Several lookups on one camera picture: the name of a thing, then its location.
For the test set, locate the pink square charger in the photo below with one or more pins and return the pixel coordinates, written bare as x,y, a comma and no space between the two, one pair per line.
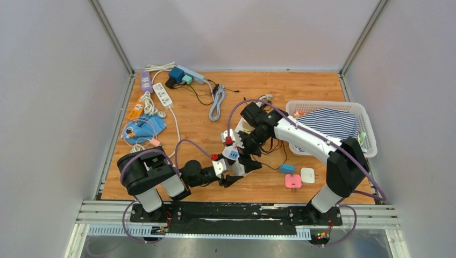
293,181

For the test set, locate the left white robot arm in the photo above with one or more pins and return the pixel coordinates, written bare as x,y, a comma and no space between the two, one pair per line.
143,171

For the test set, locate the white power strip with cord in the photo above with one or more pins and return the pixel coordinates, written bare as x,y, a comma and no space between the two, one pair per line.
163,95

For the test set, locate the small blue charger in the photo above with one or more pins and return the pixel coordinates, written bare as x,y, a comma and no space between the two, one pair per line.
286,169

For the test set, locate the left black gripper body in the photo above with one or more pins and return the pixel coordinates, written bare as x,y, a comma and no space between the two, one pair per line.
206,178

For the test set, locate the white square charger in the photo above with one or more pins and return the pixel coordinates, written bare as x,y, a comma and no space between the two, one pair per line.
308,175

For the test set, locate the striped blue white cloth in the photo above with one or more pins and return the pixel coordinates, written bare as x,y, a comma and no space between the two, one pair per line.
327,123

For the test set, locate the purple power strip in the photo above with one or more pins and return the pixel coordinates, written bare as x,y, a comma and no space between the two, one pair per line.
145,82

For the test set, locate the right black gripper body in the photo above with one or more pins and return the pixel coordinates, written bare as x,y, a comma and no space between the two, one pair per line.
254,136

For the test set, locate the light blue power strip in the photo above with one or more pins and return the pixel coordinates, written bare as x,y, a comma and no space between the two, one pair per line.
197,77

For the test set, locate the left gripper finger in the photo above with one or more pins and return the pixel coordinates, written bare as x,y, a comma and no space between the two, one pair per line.
248,164
228,180

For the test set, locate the white power strip blue USB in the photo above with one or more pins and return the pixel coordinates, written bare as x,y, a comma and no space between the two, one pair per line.
232,152

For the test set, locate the orange power strip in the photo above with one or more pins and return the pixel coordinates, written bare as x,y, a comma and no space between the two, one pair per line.
136,111

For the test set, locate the black mounting rail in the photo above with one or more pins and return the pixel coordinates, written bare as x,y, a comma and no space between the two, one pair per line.
235,218

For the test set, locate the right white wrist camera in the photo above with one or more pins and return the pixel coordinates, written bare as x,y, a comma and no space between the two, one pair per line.
227,137

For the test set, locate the white plastic basket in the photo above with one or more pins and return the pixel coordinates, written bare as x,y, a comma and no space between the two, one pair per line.
356,114

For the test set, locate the black charger with cable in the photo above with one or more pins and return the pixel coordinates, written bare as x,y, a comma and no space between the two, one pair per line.
275,145

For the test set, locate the dark blue cube adapter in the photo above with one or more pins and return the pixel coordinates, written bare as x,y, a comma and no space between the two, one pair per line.
176,75

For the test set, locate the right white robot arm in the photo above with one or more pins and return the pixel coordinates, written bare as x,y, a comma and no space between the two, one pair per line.
345,162

